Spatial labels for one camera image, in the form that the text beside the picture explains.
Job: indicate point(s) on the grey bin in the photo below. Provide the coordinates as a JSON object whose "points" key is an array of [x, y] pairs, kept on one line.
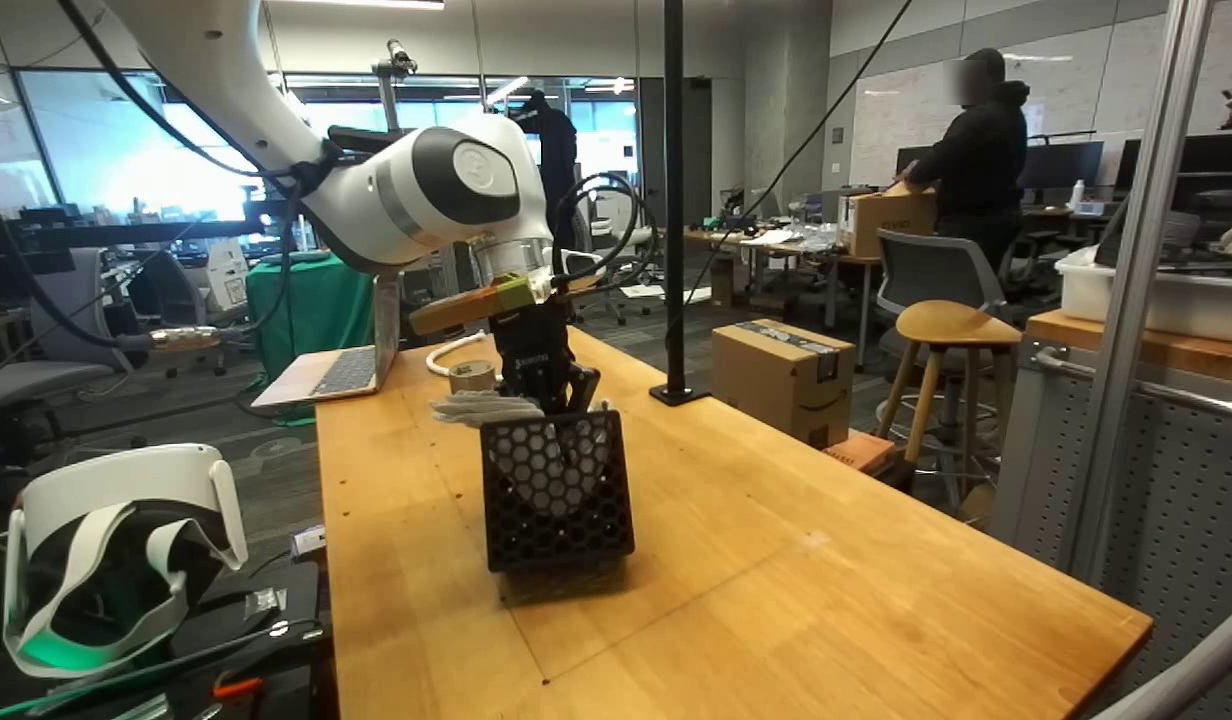
{"points": [[1150, 300]]}

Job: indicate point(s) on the silver open laptop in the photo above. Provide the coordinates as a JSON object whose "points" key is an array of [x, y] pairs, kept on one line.
{"points": [[330, 369]]}

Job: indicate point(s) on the person in dark hoodie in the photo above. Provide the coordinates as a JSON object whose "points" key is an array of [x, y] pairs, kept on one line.
{"points": [[982, 153]]}

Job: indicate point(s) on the white VR headset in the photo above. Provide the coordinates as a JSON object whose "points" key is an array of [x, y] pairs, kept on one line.
{"points": [[111, 532]]}

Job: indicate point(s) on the grey office chair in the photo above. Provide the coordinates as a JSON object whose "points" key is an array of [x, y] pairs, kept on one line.
{"points": [[928, 267]]}

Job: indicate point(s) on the black perforated box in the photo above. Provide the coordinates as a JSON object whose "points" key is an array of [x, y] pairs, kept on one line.
{"points": [[557, 494]]}

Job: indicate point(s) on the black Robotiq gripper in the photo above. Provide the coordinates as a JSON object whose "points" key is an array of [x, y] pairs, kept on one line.
{"points": [[529, 343]]}

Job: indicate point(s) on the black computer monitor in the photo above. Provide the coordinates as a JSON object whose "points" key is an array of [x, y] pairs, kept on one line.
{"points": [[1057, 164]]}

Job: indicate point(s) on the white office desk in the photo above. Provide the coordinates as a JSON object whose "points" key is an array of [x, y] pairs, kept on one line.
{"points": [[790, 242]]}

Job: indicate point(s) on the large brown cardboard box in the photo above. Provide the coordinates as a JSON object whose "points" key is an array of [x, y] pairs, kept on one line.
{"points": [[777, 373]]}

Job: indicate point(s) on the wooden shelf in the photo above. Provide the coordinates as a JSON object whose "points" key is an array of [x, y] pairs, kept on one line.
{"points": [[1150, 351]]}

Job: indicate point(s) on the olive wrist camera block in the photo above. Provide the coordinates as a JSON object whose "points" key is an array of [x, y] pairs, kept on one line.
{"points": [[483, 306]]}

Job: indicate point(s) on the small brown cardboard box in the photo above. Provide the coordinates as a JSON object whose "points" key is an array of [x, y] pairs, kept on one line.
{"points": [[893, 221]]}

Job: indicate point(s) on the grey tape roll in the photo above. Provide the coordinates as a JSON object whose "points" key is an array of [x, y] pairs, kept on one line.
{"points": [[473, 376]]}

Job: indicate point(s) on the grey perforated metal panel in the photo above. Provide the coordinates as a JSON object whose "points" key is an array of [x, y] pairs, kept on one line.
{"points": [[1177, 494]]}

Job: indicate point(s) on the round wooden stool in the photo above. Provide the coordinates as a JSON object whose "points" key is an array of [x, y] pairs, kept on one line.
{"points": [[949, 325]]}

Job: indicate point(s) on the grey slanted metal post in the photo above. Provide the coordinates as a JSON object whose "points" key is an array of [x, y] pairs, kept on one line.
{"points": [[1150, 255]]}

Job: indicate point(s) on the black pole stand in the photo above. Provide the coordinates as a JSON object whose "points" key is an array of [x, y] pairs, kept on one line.
{"points": [[675, 242]]}

